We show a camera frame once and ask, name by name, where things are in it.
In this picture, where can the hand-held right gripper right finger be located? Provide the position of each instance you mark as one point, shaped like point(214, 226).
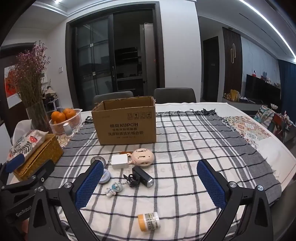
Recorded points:
point(211, 185)

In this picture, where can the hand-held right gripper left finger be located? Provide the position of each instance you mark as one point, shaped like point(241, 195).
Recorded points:
point(90, 183)

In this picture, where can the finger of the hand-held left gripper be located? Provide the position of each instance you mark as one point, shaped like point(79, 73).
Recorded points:
point(45, 170)
point(15, 163)

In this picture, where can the silver oval metal soap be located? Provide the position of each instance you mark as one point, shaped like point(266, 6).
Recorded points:
point(96, 158)

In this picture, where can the round pink power strip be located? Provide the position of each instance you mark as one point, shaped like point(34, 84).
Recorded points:
point(142, 157)

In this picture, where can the brown cardboard box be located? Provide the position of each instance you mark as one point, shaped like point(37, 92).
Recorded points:
point(124, 125)

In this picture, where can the roll of tape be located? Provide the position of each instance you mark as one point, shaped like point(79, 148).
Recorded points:
point(106, 177)

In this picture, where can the woven yellow tissue box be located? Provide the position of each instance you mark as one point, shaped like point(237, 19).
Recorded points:
point(44, 153)

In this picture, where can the printed tissue pack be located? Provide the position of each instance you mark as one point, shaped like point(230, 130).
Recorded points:
point(25, 143)

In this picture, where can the patterned table mat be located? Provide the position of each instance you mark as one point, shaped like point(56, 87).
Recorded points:
point(64, 140)

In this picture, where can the white power adapter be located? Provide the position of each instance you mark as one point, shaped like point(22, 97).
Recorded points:
point(120, 161)

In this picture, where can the small white cup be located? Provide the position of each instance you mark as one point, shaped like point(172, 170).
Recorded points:
point(67, 130)

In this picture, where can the brown wooden comb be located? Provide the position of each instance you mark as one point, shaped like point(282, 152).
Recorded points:
point(126, 152)

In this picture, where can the grey white checked tablecloth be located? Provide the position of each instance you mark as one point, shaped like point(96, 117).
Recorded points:
point(185, 143)

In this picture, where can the glass vase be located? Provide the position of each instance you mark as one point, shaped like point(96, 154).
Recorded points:
point(38, 118)

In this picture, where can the black flashlight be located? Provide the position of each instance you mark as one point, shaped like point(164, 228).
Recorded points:
point(142, 176)

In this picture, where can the orange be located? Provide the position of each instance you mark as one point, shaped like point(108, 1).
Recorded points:
point(57, 117)
point(69, 113)

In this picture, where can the white fruit basket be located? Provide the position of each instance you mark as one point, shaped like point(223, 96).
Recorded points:
point(74, 122)

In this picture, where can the floral patterned cloth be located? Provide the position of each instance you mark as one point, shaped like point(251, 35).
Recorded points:
point(247, 127)

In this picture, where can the white shelf rack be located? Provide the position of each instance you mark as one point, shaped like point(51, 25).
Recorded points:
point(52, 102)

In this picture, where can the white bottle with yellow cap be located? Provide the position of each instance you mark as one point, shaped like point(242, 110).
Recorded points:
point(149, 221)

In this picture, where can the white television cabinet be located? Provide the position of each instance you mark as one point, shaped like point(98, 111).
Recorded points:
point(249, 106)

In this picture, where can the grey dining chair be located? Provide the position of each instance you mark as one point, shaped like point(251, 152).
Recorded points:
point(174, 95)
point(111, 96)

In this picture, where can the dried purple flowers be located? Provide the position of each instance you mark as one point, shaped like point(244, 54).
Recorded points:
point(32, 74)

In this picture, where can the colourful cloth covered chair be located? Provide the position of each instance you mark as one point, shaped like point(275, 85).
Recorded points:
point(275, 120)

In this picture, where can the black television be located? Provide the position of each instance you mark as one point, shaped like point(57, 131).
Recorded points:
point(261, 89)

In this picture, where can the dark interior door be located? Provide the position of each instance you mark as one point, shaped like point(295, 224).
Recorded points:
point(211, 69)

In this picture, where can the blue curtain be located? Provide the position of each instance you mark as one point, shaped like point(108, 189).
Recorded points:
point(288, 92)

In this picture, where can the dark glass sliding door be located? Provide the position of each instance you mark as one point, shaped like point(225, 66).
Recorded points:
point(92, 58)

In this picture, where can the silver refrigerator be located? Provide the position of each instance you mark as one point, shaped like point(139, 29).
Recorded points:
point(148, 58)

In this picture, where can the red wall picture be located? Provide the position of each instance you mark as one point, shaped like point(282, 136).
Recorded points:
point(10, 88)

